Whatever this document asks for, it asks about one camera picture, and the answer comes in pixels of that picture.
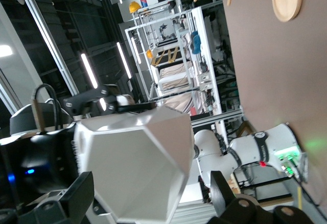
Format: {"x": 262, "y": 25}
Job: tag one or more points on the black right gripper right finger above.
{"x": 222, "y": 198}

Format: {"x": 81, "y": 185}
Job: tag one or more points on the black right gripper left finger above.
{"x": 74, "y": 198}

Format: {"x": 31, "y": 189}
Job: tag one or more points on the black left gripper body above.
{"x": 43, "y": 157}

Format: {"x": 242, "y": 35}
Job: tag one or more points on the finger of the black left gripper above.
{"x": 140, "y": 107}

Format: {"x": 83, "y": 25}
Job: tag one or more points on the white faceted cup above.
{"x": 138, "y": 162}

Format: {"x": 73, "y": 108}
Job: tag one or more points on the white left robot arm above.
{"x": 255, "y": 150}

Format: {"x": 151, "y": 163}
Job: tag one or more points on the yellow hard hat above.
{"x": 149, "y": 54}
{"x": 134, "y": 6}

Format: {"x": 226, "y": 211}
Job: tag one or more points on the blue padded object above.
{"x": 196, "y": 43}

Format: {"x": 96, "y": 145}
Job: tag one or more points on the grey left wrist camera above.
{"x": 87, "y": 100}

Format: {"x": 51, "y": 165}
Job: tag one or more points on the white metal shelving frame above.
{"x": 208, "y": 55}

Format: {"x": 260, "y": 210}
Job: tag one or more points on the aluminium cell frame beam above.
{"x": 50, "y": 43}

